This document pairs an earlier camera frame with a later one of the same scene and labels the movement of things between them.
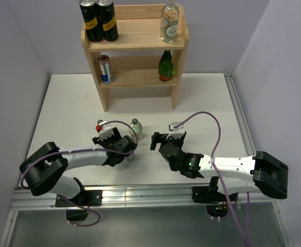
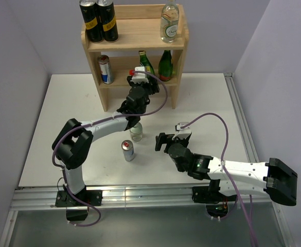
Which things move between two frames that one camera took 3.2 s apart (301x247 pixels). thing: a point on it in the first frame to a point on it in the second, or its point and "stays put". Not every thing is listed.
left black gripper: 116,137 to 153,89
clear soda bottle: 169,22 stays put
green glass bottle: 165,65 stays put
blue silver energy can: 106,69 stays put
